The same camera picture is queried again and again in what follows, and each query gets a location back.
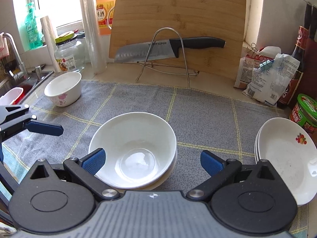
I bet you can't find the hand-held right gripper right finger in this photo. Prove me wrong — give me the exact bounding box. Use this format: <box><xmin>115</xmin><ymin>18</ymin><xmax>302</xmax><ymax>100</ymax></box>
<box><xmin>186</xmin><ymin>150</ymin><xmax>281</xmax><ymax>201</ymax></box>

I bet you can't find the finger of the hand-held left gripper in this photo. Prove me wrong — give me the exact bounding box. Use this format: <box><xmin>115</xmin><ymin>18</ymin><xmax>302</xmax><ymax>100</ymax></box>
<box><xmin>0</xmin><ymin>144</ymin><xmax>20</xmax><ymax>191</ymax></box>
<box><xmin>0</xmin><ymin>105</ymin><xmax>64</xmax><ymax>142</ymax></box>

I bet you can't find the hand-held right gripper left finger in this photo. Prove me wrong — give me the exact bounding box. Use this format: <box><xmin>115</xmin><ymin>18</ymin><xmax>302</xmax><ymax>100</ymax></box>
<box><xmin>30</xmin><ymin>148</ymin><xmax>120</xmax><ymax>202</ymax></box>

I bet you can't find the plain white bowl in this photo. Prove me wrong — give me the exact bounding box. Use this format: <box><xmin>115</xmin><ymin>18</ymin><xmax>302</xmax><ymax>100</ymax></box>
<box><xmin>88</xmin><ymin>111</ymin><xmax>178</xmax><ymax>189</ymax></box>

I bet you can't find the grey checked dish cloth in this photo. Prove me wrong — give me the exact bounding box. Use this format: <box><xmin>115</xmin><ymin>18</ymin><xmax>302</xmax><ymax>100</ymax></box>
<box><xmin>0</xmin><ymin>79</ymin><xmax>313</xmax><ymax>233</ymax></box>

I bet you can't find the steel sink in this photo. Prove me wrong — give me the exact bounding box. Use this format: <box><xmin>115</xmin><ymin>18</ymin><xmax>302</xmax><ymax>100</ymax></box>
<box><xmin>0</xmin><ymin>71</ymin><xmax>55</xmax><ymax>106</ymax></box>

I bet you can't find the red and white basin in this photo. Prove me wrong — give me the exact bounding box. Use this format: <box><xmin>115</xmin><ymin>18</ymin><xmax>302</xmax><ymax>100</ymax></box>
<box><xmin>0</xmin><ymin>87</ymin><xmax>24</xmax><ymax>106</ymax></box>

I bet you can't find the metal sink knob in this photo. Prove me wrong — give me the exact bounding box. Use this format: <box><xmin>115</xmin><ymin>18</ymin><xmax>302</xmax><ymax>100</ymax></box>
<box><xmin>31</xmin><ymin>64</ymin><xmax>46</xmax><ymax>80</ymax></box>

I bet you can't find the glass jar green lid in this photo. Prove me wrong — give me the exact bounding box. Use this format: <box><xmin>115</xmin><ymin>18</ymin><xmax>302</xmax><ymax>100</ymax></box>
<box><xmin>54</xmin><ymin>31</ymin><xmax>83</xmax><ymax>74</ymax></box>

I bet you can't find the metal faucet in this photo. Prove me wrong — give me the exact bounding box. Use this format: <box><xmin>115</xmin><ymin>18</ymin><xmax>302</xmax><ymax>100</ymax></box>
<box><xmin>0</xmin><ymin>32</ymin><xmax>27</xmax><ymax>82</ymax></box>

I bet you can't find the short plastic wrap roll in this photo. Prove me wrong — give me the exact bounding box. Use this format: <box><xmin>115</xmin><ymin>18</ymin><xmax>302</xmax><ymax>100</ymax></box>
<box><xmin>40</xmin><ymin>15</ymin><xmax>61</xmax><ymax>73</ymax></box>

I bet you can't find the pink striped rag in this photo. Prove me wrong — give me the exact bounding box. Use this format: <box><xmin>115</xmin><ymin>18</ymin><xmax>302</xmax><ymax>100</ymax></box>
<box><xmin>0</xmin><ymin>33</ymin><xmax>9</xmax><ymax>60</ymax></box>

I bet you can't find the pink and white bag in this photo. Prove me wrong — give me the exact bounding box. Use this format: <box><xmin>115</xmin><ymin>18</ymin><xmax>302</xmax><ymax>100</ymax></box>
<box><xmin>233</xmin><ymin>52</ymin><xmax>275</xmax><ymax>90</ymax></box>

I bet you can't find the green dish soap bottle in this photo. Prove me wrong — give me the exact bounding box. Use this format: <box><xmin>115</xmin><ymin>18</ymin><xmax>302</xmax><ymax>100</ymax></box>
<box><xmin>25</xmin><ymin>2</ymin><xmax>44</xmax><ymax>51</ymax></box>

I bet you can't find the tall plastic wrap roll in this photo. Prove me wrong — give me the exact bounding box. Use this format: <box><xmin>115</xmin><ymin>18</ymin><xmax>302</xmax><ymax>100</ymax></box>
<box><xmin>79</xmin><ymin>0</ymin><xmax>107</xmax><ymax>74</ymax></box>

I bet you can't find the white printed bag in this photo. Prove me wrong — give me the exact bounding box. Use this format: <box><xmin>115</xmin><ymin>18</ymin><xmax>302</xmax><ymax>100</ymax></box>
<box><xmin>242</xmin><ymin>53</ymin><xmax>301</xmax><ymax>108</ymax></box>

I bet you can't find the green lid sauce tub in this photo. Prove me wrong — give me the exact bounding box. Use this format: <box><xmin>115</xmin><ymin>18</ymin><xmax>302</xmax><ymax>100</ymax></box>
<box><xmin>289</xmin><ymin>93</ymin><xmax>317</xmax><ymax>135</ymax></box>

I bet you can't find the green bag clip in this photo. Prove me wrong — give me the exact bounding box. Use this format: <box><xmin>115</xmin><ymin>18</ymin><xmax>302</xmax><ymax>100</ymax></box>
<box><xmin>259</xmin><ymin>60</ymin><xmax>276</xmax><ymax>71</ymax></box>

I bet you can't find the metal binder clip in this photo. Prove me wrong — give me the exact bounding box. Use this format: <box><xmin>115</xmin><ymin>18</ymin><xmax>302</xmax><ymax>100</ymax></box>
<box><xmin>248</xmin><ymin>43</ymin><xmax>264</xmax><ymax>55</ymax></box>

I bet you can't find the orange cooking wine jug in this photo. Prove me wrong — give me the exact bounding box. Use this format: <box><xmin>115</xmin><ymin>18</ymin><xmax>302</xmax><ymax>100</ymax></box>
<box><xmin>94</xmin><ymin>0</ymin><xmax>117</xmax><ymax>36</ymax></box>

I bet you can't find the window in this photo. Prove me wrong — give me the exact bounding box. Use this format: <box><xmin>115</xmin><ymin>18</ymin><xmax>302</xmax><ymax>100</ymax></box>
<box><xmin>12</xmin><ymin>0</ymin><xmax>99</xmax><ymax>30</ymax></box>

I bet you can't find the dark wooden knife block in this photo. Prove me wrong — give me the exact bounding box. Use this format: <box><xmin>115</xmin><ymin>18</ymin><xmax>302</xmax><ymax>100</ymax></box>
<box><xmin>303</xmin><ymin>37</ymin><xmax>317</xmax><ymax>100</ymax></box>

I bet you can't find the dark soy sauce bottle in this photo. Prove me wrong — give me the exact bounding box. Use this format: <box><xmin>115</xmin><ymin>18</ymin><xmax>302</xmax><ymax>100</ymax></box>
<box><xmin>277</xmin><ymin>25</ymin><xmax>310</xmax><ymax>108</ymax></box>

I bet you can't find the bamboo cutting board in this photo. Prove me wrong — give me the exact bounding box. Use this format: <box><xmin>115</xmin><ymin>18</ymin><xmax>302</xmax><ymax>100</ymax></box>
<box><xmin>108</xmin><ymin>0</ymin><xmax>247</xmax><ymax>80</ymax></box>

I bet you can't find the black handled kitchen knife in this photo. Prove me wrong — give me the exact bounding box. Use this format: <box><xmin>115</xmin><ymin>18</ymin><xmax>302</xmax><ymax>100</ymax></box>
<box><xmin>114</xmin><ymin>37</ymin><xmax>226</xmax><ymax>64</ymax></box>

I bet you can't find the metal wire rack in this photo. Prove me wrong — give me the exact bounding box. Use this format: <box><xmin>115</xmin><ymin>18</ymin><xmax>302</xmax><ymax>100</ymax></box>
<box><xmin>136</xmin><ymin>27</ymin><xmax>200</xmax><ymax>88</ymax></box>

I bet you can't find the black knife handle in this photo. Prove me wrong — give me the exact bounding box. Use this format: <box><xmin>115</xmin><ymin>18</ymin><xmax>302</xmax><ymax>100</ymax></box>
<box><xmin>310</xmin><ymin>4</ymin><xmax>317</xmax><ymax>40</ymax></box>
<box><xmin>304</xmin><ymin>2</ymin><xmax>312</xmax><ymax>29</ymax></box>

